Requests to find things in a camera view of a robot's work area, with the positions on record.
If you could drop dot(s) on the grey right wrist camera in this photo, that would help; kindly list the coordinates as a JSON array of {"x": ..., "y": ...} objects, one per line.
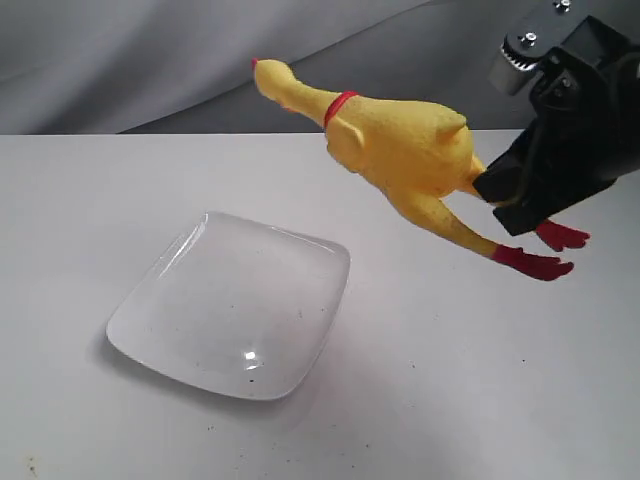
[{"x": 510, "y": 73}]

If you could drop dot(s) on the white square plate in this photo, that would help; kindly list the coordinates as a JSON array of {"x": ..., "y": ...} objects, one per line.
[{"x": 234, "y": 307}]

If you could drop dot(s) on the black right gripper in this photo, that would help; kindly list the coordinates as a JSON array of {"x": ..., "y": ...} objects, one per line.
[{"x": 585, "y": 133}]

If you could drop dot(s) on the grey fabric backdrop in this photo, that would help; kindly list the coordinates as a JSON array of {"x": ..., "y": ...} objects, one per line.
[{"x": 160, "y": 67}]

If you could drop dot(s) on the yellow rubber chicken toy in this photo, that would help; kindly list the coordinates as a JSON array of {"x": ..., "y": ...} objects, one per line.
[{"x": 414, "y": 152}]

